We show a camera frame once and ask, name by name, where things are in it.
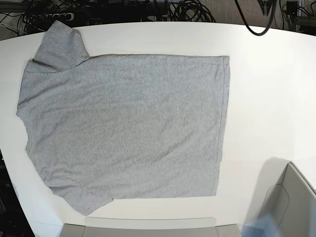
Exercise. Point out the grey T-shirt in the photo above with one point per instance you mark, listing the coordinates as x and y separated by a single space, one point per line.
123 126

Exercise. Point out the beige tray at bottom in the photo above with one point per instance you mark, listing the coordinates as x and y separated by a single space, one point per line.
108 227

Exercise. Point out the beige bin at right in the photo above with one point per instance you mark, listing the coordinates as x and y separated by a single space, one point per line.
289 208

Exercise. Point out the blue blurred object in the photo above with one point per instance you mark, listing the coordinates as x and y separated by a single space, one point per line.
259 225

